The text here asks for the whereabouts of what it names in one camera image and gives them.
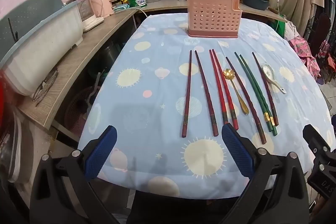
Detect gold flower spoon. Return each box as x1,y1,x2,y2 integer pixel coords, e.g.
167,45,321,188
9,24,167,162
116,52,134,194
223,68,249,115

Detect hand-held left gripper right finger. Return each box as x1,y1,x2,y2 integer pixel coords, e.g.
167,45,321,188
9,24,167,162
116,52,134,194
222,125,308,224

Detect teal packet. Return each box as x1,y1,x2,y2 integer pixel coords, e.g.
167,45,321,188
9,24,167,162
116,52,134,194
113,4,130,13

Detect white tub blue rim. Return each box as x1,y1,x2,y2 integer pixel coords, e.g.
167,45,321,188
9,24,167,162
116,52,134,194
0,0,84,97

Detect grey-blue plastic lid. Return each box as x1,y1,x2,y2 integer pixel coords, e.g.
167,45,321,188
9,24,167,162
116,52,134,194
0,0,65,56

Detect red chopstick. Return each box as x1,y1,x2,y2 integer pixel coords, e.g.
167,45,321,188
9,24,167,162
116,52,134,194
211,49,239,131
209,49,229,127

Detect eyeglasses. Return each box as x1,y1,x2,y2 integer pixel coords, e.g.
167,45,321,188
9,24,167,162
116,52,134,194
32,68,59,107

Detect pink perforated utensil basket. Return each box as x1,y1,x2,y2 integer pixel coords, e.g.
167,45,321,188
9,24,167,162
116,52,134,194
186,0,243,39

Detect white appliance clear lid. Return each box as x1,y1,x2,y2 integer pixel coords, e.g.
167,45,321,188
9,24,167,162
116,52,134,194
66,0,105,33

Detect red woven basket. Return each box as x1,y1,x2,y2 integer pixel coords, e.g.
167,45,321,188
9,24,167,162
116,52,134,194
64,88,96,136

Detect pink printed cloth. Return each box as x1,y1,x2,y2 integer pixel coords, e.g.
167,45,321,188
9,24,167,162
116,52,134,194
289,35,336,80

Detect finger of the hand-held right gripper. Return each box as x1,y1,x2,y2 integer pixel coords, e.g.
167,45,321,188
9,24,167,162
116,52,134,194
302,124,332,159

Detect blue planet print tablecloth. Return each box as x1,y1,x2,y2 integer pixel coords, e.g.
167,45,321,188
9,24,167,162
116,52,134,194
78,13,336,199

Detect white ceramic spoon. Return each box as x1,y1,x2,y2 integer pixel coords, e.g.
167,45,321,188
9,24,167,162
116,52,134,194
262,63,287,94

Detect twisted dark brown chopstick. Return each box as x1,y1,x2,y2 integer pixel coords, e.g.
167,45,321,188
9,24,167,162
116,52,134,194
225,56,267,144
251,52,279,127

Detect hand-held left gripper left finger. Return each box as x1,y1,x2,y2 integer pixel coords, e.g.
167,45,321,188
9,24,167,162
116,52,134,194
29,125,118,224

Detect plain dark brown chopstick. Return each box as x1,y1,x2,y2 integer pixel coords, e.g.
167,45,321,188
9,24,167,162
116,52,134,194
194,50,219,137
182,50,193,138

